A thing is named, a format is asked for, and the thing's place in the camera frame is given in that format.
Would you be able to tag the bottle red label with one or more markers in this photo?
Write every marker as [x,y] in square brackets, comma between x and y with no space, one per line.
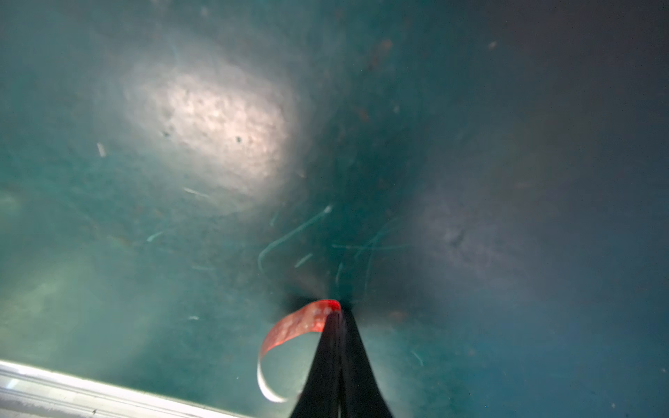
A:
[311,318]

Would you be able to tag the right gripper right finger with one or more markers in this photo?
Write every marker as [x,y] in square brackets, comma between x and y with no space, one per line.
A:
[360,395]

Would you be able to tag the aluminium front rail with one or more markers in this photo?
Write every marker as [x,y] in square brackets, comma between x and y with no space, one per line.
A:
[32,392]

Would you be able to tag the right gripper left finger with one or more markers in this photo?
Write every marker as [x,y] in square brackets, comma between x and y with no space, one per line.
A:
[320,396]

